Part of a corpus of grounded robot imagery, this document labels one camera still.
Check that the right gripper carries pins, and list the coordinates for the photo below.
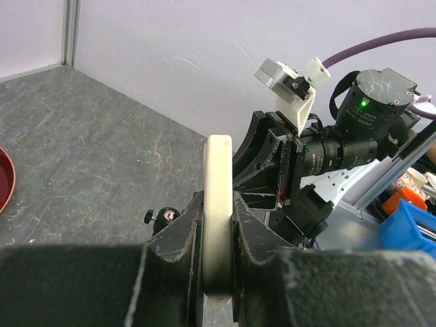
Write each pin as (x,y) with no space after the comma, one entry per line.
(266,198)

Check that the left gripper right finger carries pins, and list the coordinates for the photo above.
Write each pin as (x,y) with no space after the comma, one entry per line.
(276,284)

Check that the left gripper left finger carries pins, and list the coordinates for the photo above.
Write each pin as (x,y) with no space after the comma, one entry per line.
(156,283)

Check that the pink case smartphone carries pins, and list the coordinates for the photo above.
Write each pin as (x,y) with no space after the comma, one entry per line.
(217,220)

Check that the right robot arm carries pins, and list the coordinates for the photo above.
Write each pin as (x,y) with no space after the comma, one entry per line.
(372,123)

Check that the blue plastic bin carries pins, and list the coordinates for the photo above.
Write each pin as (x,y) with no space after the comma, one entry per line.
(409,228)

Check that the patterned paper cup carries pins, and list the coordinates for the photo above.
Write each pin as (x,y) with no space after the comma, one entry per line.
(414,181)

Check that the red round tray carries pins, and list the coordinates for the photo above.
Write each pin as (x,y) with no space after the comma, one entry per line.
(8,179)

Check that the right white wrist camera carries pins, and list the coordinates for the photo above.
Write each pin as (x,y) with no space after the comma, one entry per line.
(295,96)

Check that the right aluminium frame post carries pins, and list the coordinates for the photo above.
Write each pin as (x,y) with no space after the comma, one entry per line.
(71,10)

